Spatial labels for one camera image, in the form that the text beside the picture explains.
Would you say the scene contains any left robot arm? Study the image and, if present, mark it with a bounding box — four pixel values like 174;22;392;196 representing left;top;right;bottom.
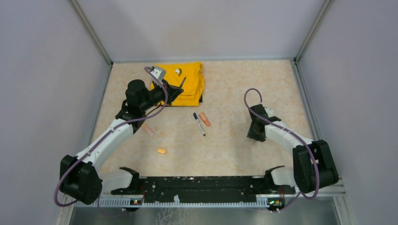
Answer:
54;79;184;204

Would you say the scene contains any orange highlighter cap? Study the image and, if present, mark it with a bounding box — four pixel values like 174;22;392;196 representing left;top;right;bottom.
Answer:
157;148;167;154

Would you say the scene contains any white marker pen black tip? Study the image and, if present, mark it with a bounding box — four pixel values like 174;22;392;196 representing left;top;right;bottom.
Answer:
196;119;206;136

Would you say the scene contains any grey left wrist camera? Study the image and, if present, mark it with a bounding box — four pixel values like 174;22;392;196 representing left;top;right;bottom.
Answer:
151;66;166;82

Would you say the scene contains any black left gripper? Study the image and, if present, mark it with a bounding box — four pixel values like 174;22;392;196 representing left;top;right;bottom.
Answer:
140;79;183;111

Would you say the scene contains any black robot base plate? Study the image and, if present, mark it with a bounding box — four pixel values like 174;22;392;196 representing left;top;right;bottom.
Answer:
111;167;296;210

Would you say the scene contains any yellow folded shirt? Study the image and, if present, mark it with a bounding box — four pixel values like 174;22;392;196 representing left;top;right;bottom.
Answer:
157;62;205;107

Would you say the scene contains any orange highlighter pen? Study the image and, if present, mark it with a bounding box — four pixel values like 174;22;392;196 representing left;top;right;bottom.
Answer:
199;112;211;127

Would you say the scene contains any pink highlighter pen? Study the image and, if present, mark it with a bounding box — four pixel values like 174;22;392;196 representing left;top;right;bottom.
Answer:
141;124;154;136

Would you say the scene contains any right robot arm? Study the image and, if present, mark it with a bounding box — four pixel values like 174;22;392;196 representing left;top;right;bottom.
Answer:
247;104;339;194

